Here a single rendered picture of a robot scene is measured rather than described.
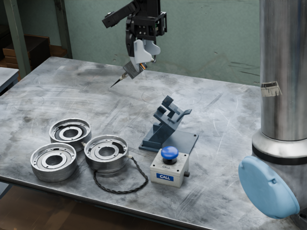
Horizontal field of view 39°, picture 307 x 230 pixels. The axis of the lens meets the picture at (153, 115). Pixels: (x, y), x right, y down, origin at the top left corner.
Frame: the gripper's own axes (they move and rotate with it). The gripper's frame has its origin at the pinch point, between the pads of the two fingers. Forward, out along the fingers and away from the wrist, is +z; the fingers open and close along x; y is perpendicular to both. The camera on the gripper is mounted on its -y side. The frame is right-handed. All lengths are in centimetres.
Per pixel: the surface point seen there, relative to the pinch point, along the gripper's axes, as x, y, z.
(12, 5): 79, -116, 14
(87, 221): -20.8, -8.6, 40.6
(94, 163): -27.5, 1.7, 13.3
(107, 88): 8.5, -16.1, 13.6
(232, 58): 141, -13, 55
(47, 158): -30.0, -9.9, 13.2
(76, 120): -14.8, -11.8, 11.4
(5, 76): 19, -70, 22
